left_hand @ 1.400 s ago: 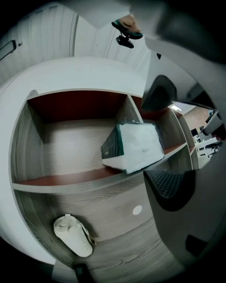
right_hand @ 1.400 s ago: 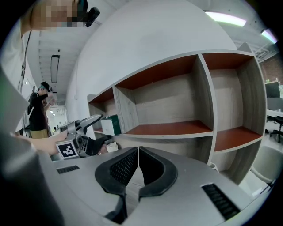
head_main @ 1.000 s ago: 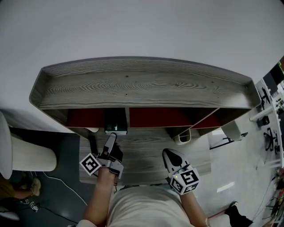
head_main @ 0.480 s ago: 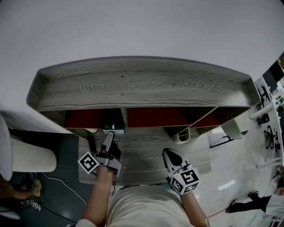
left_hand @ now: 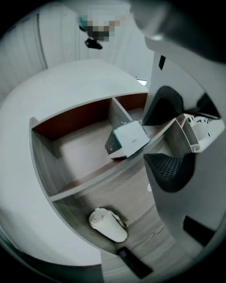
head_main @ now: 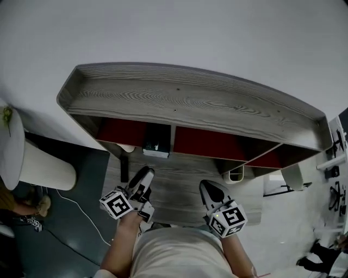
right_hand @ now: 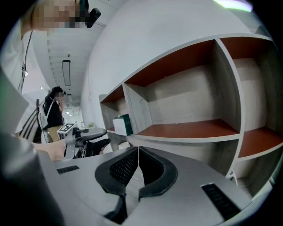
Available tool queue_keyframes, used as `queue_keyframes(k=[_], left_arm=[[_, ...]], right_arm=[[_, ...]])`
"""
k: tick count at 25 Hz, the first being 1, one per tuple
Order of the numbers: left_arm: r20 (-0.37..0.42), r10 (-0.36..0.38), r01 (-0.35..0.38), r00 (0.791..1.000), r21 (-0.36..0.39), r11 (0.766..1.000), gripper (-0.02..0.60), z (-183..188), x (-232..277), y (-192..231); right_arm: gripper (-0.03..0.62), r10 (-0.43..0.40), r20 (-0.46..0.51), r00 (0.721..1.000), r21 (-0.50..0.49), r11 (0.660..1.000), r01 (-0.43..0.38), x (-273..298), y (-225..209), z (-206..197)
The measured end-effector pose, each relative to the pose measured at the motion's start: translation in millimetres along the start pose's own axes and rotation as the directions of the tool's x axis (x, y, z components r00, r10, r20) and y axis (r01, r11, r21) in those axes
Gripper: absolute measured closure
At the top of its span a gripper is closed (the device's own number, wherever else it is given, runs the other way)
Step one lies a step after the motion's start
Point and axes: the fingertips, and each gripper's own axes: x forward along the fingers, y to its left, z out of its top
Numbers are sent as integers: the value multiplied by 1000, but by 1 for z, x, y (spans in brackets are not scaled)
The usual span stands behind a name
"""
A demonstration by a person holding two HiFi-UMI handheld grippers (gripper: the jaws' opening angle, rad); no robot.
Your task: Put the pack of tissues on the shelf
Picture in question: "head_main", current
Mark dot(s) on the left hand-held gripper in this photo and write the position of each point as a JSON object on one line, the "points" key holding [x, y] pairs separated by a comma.
{"points": [[117, 205]]}

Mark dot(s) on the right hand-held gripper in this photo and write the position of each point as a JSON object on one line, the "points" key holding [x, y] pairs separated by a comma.
{"points": [[229, 218]]}

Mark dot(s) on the dark green pack of tissues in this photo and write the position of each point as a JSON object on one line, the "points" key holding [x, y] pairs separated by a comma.
{"points": [[155, 148]]}

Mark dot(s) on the grey wooden shelf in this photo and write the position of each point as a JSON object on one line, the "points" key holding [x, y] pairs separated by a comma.
{"points": [[190, 100]]}

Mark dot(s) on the person's right forearm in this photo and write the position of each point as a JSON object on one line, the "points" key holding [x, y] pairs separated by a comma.
{"points": [[237, 255]]}

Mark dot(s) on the person's left forearm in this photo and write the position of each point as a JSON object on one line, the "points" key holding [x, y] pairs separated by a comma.
{"points": [[122, 244]]}

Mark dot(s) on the person's beige shirt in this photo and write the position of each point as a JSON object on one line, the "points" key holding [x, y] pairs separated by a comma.
{"points": [[176, 252]]}

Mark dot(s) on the cream chair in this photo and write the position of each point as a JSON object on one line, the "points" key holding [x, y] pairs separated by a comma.
{"points": [[294, 174]]}

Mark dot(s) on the patterned black white block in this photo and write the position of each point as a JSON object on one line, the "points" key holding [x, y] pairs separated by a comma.
{"points": [[36, 224]]}

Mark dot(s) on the small black box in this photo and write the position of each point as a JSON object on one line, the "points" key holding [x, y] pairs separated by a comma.
{"points": [[333, 172]]}

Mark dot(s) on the black office chair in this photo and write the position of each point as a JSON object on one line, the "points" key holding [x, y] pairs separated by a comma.
{"points": [[337, 196], [337, 139]]}

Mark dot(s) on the small green plant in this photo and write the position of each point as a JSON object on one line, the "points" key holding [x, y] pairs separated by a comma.
{"points": [[7, 115]]}

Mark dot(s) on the black metal frame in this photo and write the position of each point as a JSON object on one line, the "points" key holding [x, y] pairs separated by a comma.
{"points": [[282, 188]]}

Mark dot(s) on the white round pedestal table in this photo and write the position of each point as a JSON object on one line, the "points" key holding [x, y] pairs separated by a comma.
{"points": [[40, 165]]}

